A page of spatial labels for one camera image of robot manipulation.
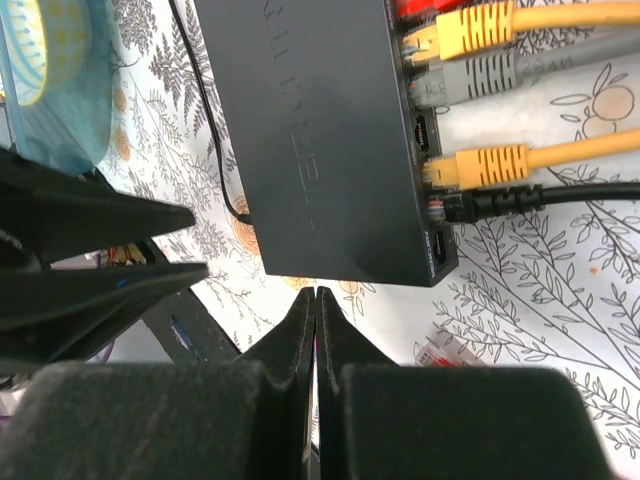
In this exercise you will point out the dark grey network switch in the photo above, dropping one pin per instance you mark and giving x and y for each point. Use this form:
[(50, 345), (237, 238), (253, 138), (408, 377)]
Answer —
[(326, 143)]

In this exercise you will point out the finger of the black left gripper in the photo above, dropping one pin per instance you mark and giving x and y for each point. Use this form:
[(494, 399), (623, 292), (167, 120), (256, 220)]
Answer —
[(56, 216), (60, 315)]

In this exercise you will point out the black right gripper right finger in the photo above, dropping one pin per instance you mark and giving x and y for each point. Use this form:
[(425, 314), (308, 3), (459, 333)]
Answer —
[(380, 420)]

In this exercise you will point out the floral patterned tablecloth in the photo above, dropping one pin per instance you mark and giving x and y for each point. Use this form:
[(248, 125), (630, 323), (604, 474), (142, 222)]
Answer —
[(558, 288)]

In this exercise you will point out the daisy patterned glass bowl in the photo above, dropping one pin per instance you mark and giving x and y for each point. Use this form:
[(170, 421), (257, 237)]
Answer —
[(47, 43)]

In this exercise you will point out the teal transparent plastic tray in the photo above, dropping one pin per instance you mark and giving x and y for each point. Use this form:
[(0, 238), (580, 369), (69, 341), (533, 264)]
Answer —
[(69, 128)]

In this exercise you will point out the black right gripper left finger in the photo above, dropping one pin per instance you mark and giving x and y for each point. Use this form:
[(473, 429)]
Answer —
[(245, 419)]

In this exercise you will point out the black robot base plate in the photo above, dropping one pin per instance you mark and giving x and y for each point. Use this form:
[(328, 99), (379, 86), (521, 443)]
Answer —
[(187, 332)]

